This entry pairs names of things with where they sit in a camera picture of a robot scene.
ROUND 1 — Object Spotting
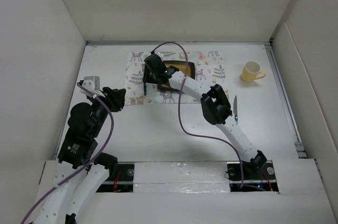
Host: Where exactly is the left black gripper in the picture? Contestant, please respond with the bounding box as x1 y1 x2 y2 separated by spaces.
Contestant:
88 86 126 137

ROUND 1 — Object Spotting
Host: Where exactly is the silver fork teal handle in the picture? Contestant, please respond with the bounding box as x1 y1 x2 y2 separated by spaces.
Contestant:
142 62 147 96

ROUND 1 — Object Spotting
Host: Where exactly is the square black yellow plate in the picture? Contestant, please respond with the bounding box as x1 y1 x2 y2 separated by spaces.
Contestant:
157 60 196 93

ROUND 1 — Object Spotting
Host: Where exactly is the floral animal print cloth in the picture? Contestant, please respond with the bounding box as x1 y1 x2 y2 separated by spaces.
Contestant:
125 50 229 106

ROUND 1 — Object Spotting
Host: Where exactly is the silver knife teal handle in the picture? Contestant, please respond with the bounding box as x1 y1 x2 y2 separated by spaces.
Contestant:
233 96 238 123

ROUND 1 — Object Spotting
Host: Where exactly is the yellow ceramic mug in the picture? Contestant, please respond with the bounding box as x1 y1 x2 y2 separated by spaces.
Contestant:
241 61 266 83

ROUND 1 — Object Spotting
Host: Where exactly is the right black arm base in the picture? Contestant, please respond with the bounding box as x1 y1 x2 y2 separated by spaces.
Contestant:
224 161 279 192

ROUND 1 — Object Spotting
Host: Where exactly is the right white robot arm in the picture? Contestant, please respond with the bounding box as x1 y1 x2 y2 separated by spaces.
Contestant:
144 53 267 180

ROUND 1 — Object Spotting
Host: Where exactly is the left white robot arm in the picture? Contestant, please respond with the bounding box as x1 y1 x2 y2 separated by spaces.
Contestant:
21 82 126 223

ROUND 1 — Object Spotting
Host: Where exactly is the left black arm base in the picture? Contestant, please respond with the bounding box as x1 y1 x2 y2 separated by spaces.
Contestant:
97 162 135 193

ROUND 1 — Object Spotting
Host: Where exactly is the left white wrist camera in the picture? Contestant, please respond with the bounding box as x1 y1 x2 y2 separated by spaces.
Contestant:
78 76 105 98

